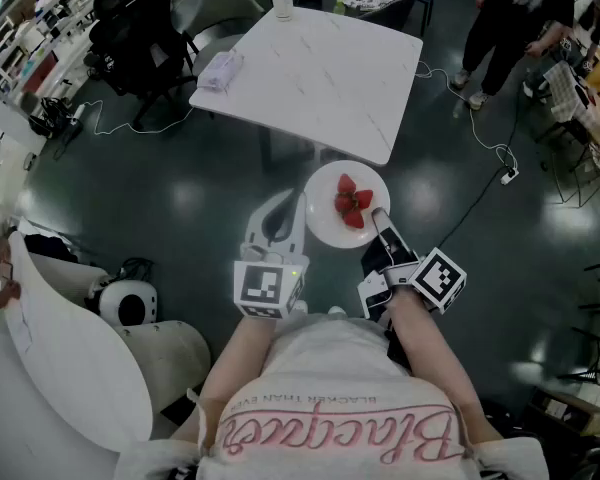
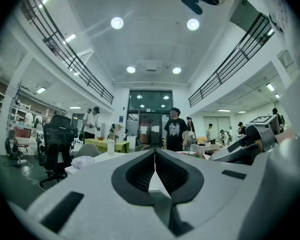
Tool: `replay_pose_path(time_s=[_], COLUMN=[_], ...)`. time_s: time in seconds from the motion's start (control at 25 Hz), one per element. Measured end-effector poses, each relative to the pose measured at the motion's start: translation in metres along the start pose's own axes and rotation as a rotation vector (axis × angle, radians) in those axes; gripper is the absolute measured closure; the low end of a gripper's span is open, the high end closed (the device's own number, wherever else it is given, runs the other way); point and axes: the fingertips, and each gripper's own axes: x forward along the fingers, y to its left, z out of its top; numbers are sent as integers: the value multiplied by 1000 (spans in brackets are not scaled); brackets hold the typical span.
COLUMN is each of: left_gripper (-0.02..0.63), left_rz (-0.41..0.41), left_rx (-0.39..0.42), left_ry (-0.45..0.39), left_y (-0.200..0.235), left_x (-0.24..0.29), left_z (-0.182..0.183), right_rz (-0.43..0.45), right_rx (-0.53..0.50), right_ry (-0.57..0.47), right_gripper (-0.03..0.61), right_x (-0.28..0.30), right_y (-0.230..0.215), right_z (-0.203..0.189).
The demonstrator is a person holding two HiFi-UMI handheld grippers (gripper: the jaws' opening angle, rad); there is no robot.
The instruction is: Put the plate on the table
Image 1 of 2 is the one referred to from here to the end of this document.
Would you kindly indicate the beige padded seat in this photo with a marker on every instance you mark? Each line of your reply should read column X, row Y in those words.
column 172, row 353

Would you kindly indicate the white t-shirt pink print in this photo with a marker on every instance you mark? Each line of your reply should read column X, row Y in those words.
column 330, row 383

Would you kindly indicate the black waist pouch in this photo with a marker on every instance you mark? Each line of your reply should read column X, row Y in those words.
column 397, row 348

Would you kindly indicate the white power strip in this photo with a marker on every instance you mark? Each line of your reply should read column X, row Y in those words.
column 509, row 176

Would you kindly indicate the person's left forearm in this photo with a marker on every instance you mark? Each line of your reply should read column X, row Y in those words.
column 240, row 363

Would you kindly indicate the white round plate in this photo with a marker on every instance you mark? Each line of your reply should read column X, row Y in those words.
column 322, row 213

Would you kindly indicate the person's left white shoe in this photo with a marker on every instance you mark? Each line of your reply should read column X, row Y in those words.
column 300, row 307

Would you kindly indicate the person's right white shoe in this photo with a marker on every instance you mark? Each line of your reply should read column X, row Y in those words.
column 337, row 311

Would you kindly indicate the white marble table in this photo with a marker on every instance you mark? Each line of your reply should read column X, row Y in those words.
column 325, row 73

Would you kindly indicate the person's right forearm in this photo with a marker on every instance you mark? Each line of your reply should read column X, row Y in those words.
column 430, row 358

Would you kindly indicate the white curved board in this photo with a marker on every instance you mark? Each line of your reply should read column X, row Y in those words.
column 75, row 348

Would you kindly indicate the purple wet wipes pack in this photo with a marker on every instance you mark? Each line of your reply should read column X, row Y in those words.
column 220, row 70

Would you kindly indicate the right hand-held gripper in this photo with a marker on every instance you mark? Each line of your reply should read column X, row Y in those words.
column 437, row 278

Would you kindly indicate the white round device black eye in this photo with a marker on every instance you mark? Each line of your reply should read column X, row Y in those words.
column 112, row 300

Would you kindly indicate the dark blue chair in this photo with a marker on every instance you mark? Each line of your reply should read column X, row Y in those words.
column 400, row 13

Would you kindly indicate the cardboard box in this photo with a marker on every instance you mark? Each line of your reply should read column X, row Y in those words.
column 575, row 408

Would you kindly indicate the red strawberry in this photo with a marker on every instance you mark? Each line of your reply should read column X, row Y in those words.
column 354, row 219
column 364, row 198
column 346, row 183
column 343, row 203

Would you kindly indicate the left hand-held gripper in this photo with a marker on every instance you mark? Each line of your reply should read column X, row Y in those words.
column 260, row 285

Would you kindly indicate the clear jar white lid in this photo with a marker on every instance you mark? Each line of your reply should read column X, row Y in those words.
column 281, row 0

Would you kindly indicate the person's white shoe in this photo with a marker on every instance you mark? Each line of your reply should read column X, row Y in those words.
column 300, row 307
column 337, row 311

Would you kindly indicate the checked cloth table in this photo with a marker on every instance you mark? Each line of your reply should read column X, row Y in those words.
column 570, row 93

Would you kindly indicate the black office chair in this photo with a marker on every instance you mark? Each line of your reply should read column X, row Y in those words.
column 130, row 33

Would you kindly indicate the grey padded chair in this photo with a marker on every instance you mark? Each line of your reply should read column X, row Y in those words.
column 220, row 13

